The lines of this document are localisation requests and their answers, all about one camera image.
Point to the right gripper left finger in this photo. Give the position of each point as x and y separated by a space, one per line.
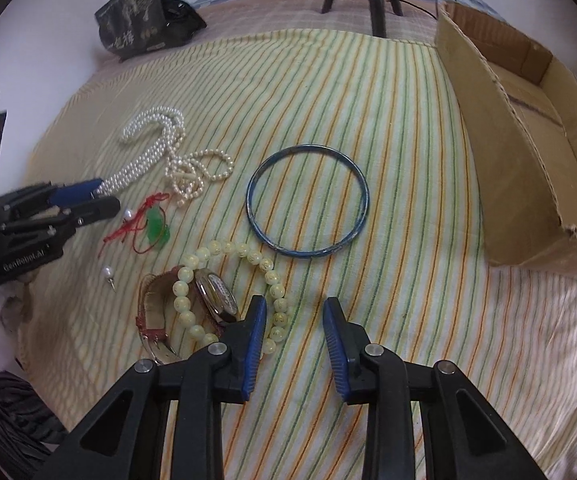
236 380

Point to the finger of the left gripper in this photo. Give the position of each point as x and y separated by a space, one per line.
74 194
82 211

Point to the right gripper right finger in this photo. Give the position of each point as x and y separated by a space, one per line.
345 342

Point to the green jade red-cord pendant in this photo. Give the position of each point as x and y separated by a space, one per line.
147 228

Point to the red strap wristwatch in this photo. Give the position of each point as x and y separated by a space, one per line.
203 303

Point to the striped yellow bed sheet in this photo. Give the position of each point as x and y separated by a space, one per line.
416 277

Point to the black snack bag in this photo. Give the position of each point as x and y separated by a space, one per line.
130 28

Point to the cardboard box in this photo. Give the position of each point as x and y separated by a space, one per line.
519 104

